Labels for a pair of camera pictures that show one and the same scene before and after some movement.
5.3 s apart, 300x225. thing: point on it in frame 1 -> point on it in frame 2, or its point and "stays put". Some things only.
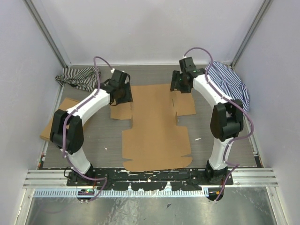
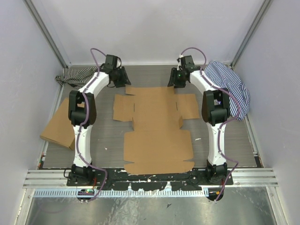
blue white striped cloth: [226, 83] stays put
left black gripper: [128, 98] -> [124, 79]
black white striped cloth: [86, 79] stays put
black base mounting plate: [196, 179] stays put
